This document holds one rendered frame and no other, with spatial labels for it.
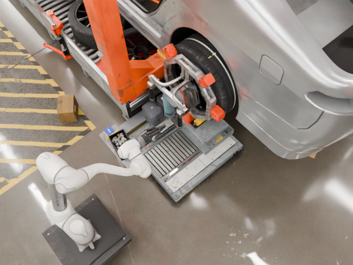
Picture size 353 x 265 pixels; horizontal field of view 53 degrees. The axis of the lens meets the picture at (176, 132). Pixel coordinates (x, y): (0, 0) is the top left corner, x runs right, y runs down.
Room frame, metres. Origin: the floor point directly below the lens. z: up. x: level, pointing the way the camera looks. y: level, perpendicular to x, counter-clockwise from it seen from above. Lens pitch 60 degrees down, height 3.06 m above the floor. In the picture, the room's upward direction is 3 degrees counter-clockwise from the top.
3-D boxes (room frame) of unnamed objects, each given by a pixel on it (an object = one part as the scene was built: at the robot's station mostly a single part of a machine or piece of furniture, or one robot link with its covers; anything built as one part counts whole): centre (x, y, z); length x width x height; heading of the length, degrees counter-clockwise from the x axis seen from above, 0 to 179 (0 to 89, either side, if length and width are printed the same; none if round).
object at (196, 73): (1.69, -0.11, 0.85); 0.54 x 0.07 x 0.54; 37
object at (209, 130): (1.79, -0.25, 0.32); 0.40 x 0.30 x 0.28; 37
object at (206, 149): (1.79, -0.25, 0.13); 0.50 x 0.36 x 0.10; 37
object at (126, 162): (1.43, 0.46, 0.44); 0.43 x 0.17 x 0.03; 37
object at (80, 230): (0.74, 0.74, 0.49); 0.18 x 0.16 x 0.22; 50
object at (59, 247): (0.74, 0.74, 0.15); 0.50 x 0.50 x 0.30; 39
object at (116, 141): (1.41, 0.45, 0.51); 0.20 x 0.14 x 0.13; 29
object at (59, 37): (2.81, 1.18, 0.30); 0.09 x 0.05 x 0.50; 37
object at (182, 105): (1.53, -0.08, 1.03); 0.19 x 0.18 x 0.11; 127
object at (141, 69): (2.11, 0.18, 0.69); 0.52 x 0.17 x 0.35; 127
